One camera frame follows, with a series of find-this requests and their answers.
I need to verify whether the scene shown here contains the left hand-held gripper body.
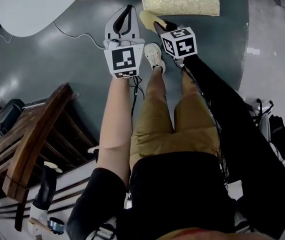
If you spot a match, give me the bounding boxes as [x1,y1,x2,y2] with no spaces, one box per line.
[103,37,146,80]

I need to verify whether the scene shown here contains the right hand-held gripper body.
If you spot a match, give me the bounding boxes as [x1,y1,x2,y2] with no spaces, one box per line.
[160,26,199,67]

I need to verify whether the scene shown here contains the yellow wiping cloth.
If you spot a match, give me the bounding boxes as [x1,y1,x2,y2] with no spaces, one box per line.
[139,10,168,32]

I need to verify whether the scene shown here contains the person's left forearm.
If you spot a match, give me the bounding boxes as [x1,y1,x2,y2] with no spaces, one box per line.
[96,77,136,177]

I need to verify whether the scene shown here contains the person's right forearm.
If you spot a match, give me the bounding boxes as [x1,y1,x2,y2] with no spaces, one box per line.
[183,55,248,140]

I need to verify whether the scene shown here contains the white oval table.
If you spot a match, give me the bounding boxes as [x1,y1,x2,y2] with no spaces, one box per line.
[0,0,133,38]

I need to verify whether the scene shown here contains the person's left cream sneaker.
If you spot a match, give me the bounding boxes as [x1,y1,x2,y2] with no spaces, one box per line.
[144,43,167,75]

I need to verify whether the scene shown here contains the person's right leg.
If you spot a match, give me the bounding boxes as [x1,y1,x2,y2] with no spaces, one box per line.
[181,67,203,102]

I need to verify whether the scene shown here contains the person's leg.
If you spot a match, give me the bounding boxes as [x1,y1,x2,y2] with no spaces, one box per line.
[181,67,203,102]
[144,68,168,110]

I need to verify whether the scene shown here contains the person's left leg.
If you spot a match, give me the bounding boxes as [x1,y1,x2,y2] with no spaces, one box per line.
[144,68,168,110]

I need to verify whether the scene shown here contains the person's khaki shorts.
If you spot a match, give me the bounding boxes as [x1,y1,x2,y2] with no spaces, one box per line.
[129,92,221,167]

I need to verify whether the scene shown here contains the dark wooden slatted railing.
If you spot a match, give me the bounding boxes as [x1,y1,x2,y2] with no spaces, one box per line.
[0,82,96,202]

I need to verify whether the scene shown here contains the black suitcase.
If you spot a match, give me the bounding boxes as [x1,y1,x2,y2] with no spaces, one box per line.
[0,98,26,135]

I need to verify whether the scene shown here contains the black bag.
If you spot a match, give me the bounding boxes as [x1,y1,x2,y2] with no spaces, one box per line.
[247,98,285,165]

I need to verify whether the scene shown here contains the white platform with brown trim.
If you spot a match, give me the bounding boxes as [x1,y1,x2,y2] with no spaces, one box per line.
[0,158,133,232]

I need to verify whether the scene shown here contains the person's black shirt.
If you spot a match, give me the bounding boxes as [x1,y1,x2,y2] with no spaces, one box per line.
[66,151,285,240]

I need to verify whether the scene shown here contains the blue tape roll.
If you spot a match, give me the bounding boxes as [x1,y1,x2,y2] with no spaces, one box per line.
[47,216,65,235]

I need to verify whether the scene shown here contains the white power cable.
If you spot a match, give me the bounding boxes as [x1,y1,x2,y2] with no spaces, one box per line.
[0,21,107,50]

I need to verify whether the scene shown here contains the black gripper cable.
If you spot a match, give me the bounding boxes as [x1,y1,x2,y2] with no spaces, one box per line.
[179,65,231,185]
[129,75,145,125]

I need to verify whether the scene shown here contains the grey white shoulder strap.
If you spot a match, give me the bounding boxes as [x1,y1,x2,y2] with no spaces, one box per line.
[233,210,252,232]
[89,216,118,240]

